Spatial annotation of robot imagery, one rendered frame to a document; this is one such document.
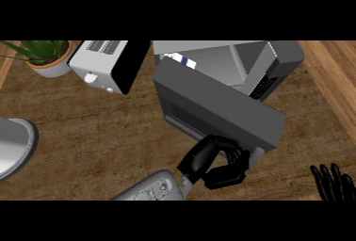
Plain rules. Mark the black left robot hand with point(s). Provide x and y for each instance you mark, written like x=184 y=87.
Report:
x=197 y=158

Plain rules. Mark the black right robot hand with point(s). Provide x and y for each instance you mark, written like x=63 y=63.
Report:
x=333 y=185

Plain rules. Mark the dark grey microwave door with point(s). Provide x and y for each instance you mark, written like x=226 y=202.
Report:
x=217 y=103

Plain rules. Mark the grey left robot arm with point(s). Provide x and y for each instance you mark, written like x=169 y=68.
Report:
x=155 y=188

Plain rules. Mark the white blue milk carton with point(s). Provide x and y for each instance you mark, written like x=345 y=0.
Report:
x=181 y=59

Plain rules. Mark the grey microwave body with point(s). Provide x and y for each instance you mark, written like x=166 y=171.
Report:
x=273 y=59

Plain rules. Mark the white appliance with black front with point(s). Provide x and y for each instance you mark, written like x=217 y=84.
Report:
x=107 y=64

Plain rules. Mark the green plant in white pot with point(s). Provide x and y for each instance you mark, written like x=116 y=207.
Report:
x=48 y=62

